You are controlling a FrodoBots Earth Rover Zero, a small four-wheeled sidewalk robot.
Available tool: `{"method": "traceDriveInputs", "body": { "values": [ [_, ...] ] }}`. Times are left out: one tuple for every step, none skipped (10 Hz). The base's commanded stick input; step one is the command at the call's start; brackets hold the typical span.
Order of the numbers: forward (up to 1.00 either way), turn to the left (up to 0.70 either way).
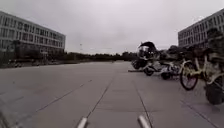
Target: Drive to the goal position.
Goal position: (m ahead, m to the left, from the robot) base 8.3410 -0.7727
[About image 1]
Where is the row of trees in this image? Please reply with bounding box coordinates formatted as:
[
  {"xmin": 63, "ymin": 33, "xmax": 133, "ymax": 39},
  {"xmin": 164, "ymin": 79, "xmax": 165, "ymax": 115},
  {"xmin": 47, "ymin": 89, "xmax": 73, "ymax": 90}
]
[{"xmin": 63, "ymin": 50, "xmax": 138, "ymax": 63}]

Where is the grey concrete slab pavement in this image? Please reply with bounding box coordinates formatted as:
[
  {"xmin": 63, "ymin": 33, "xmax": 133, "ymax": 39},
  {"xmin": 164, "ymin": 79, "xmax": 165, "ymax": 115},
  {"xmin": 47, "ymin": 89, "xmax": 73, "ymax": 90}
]
[{"xmin": 0, "ymin": 60, "xmax": 224, "ymax": 128}]

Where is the robot's own part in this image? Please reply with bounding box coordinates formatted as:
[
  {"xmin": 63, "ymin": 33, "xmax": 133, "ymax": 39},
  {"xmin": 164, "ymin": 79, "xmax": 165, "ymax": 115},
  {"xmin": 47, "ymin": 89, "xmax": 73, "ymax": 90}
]
[
  {"xmin": 76, "ymin": 116, "xmax": 89, "ymax": 128},
  {"xmin": 137, "ymin": 114, "xmax": 152, "ymax": 128}
]

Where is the row of parked bicycles and scooters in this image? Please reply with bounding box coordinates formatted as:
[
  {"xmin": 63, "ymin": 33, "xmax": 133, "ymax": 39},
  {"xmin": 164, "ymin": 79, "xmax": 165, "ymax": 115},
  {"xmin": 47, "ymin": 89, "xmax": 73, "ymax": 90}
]
[{"xmin": 130, "ymin": 27, "xmax": 224, "ymax": 106}]

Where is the long pale gridded building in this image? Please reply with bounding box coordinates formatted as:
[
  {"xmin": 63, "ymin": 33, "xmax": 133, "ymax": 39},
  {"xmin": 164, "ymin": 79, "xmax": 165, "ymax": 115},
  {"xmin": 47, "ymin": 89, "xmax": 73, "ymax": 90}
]
[{"xmin": 0, "ymin": 10, "xmax": 67, "ymax": 61}]

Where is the grey gridded building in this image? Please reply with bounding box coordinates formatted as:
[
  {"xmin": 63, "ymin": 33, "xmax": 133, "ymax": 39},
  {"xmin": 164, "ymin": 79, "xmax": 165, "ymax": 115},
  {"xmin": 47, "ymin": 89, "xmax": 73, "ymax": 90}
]
[{"xmin": 177, "ymin": 8, "xmax": 224, "ymax": 49}]

